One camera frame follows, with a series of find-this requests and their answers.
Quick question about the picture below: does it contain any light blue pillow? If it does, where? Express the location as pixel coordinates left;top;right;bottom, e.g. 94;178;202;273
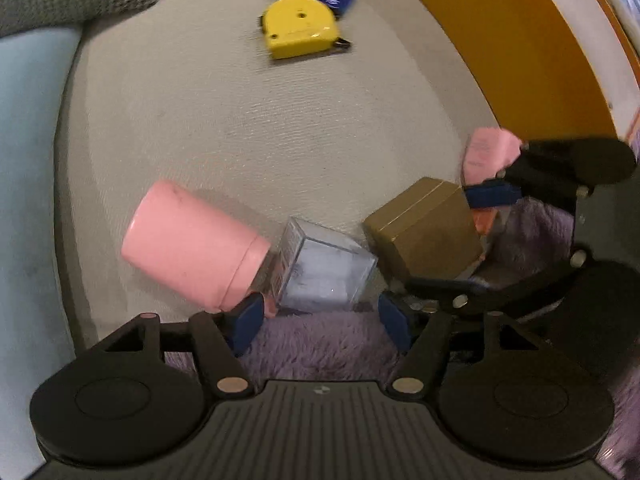
0;27;83;461

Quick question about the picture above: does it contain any purple fuzzy blanket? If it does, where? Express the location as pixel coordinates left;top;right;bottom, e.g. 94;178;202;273
165;195;640;480

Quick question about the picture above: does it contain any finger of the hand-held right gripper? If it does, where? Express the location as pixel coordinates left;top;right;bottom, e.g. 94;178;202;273
465;137;637;209
405;252;593;318

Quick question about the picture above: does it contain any pink cylindrical jar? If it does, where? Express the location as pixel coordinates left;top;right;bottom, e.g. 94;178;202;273
121;180;288;318

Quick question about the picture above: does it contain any beige sofa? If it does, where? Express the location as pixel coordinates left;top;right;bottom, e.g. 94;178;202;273
50;0;501;351

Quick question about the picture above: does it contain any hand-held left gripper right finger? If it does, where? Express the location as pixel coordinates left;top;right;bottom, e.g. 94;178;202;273
378;294;566;401

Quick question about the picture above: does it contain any clear plastic box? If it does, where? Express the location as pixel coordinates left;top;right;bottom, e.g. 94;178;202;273
272;217;379;316

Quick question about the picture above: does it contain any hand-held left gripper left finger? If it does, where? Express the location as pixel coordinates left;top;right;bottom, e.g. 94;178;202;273
82;292;265;398

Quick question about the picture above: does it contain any brown cardboard box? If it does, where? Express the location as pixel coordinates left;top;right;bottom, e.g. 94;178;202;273
362;176;483;286

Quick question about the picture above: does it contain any yellow tape measure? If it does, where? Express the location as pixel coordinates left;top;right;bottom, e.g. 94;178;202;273
259;0;353;61

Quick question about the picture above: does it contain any orange cardboard box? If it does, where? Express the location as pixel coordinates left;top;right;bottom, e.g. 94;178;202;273
385;0;640;141

